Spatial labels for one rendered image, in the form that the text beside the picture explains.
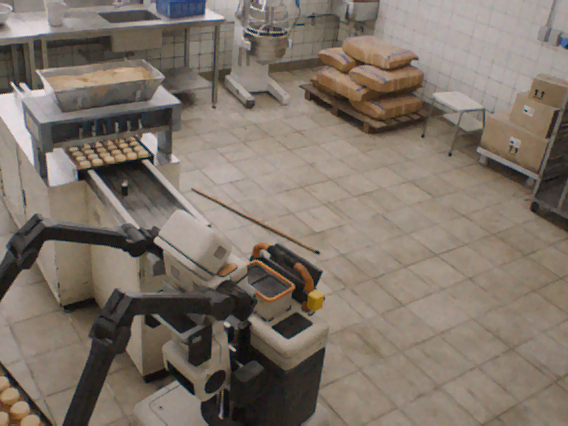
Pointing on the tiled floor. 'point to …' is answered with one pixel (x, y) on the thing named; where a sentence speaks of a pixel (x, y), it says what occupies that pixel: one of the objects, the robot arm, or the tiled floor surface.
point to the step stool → (458, 113)
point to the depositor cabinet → (54, 198)
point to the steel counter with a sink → (21, 22)
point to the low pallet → (362, 113)
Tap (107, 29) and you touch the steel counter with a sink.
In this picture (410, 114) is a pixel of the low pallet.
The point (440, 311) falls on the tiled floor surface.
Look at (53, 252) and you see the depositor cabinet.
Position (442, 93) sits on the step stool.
